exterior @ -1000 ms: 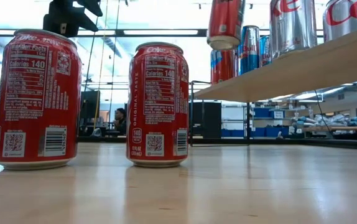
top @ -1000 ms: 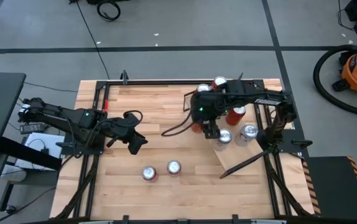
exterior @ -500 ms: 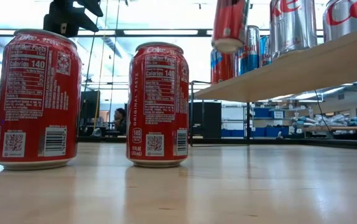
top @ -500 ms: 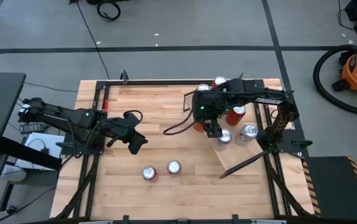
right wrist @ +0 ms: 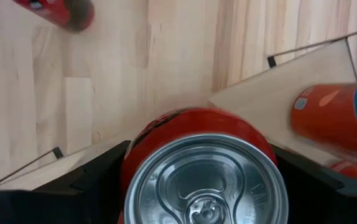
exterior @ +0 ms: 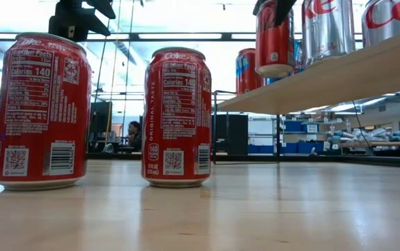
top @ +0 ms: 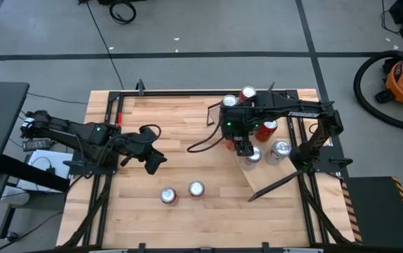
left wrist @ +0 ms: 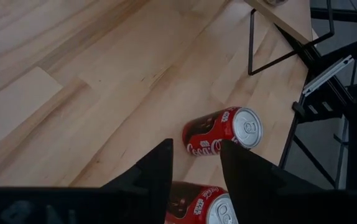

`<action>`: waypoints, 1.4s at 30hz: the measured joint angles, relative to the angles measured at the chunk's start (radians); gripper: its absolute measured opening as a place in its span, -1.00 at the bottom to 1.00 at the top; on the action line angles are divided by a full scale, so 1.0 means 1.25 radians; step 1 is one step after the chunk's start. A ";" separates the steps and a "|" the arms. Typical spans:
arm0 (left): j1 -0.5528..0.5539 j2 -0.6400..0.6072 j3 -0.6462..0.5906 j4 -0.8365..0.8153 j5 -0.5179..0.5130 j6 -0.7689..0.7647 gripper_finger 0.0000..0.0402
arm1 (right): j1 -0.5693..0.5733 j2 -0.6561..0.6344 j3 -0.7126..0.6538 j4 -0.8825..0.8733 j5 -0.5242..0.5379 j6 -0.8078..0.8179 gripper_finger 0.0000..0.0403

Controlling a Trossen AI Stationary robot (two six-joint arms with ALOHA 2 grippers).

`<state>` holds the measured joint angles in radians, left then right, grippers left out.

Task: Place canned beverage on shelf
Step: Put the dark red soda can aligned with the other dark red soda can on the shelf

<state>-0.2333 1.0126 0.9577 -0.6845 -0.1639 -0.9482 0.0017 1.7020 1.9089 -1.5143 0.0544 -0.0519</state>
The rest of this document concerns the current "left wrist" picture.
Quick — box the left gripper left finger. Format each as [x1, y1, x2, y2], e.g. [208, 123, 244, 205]
[100, 139, 174, 224]

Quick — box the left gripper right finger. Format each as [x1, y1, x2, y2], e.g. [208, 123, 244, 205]
[220, 139, 335, 224]

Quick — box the silver Diet Coke can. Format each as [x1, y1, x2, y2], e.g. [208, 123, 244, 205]
[264, 0, 290, 7]

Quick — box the wooden shelf with black legs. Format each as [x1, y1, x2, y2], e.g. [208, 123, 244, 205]
[243, 0, 336, 77]

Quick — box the black frame clamp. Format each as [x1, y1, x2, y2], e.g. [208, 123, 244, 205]
[292, 101, 307, 118]

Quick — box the black metal table frame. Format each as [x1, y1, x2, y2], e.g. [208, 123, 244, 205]
[277, 0, 357, 190]

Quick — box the silver aluminium rail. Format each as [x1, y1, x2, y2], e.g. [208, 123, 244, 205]
[302, 55, 355, 96]

